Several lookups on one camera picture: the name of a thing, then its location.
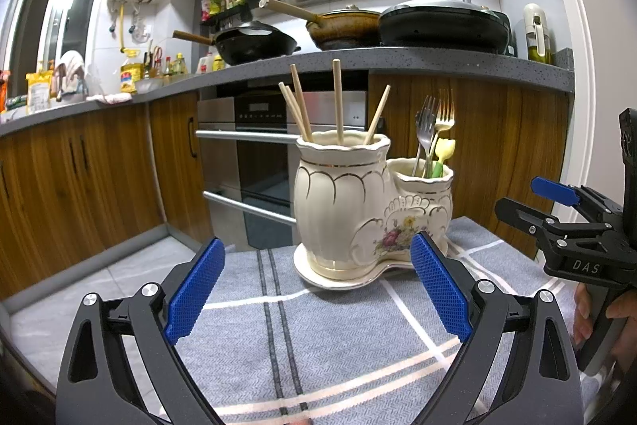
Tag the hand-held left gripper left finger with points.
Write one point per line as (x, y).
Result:
(194, 290)

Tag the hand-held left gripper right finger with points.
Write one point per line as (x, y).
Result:
(440, 288)

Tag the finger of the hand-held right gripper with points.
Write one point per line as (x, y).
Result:
(553, 191)
(520, 216)

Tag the green plastic pick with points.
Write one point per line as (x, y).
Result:
(437, 169)

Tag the yellow tulip-shaped plastic pick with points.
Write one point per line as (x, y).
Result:
(444, 150)

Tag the gold metal fork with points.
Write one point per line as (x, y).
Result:
(444, 119)

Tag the cream ceramic utensil holder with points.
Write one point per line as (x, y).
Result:
(338, 206)

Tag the silver metal fork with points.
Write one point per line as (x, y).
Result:
(423, 121)

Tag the person's right hand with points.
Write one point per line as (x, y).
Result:
(624, 315)

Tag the narrow wooden base cabinet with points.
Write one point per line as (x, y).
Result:
(497, 141)

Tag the cream ceramic drip tray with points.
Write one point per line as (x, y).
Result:
(318, 278)

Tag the grey plaid table cloth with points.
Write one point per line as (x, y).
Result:
(318, 345)

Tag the stainless built-in oven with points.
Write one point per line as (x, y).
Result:
(263, 171)

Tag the oil dispenser bottle white lid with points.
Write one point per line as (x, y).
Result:
(537, 44)

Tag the long wooden base cabinet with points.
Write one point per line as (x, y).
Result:
(89, 186)

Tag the dark green kitchen appliance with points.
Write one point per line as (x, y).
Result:
(511, 36)

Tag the grey stone countertop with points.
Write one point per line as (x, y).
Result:
(448, 59)

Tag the dishcloth on counter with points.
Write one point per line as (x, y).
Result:
(112, 98)

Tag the clear glass bowl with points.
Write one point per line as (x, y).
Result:
(149, 85)

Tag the yellow cooking oil bottle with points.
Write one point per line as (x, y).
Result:
(128, 76)

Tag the row of condiment bottles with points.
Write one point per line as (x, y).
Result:
(171, 66)

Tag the yellow food bag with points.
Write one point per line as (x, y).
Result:
(39, 94)

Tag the white rag on faucet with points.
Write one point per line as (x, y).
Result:
(69, 64)

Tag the black seasoning rack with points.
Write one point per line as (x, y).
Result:
(229, 14)

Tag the kitchen window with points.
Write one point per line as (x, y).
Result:
(50, 7)

